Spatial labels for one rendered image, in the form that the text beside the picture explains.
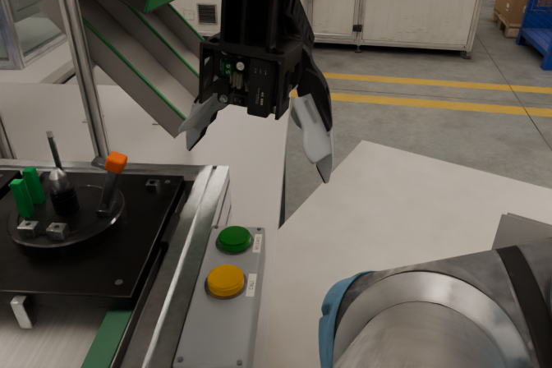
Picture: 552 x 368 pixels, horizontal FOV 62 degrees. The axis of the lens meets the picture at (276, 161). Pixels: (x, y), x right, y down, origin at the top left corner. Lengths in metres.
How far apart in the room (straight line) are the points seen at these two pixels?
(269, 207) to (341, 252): 0.16
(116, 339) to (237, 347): 0.13
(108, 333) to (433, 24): 4.23
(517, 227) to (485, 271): 0.22
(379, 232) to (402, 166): 0.22
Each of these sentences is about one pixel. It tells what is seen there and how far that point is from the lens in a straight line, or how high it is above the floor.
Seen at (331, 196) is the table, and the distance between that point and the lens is 0.84.
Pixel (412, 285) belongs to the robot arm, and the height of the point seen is 1.13.
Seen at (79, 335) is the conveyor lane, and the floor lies 0.92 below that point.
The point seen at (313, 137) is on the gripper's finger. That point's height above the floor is 1.15.
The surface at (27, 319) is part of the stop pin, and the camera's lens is 0.59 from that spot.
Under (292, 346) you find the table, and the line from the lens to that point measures 0.60.
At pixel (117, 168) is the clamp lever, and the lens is 0.56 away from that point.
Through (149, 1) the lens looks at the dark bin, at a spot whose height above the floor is 1.21.
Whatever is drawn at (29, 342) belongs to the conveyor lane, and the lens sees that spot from 0.60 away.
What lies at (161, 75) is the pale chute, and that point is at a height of 1.06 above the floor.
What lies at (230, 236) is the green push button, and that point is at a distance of 0.57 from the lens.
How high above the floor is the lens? 1.34
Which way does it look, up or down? 31 degrees down
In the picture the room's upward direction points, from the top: straight up
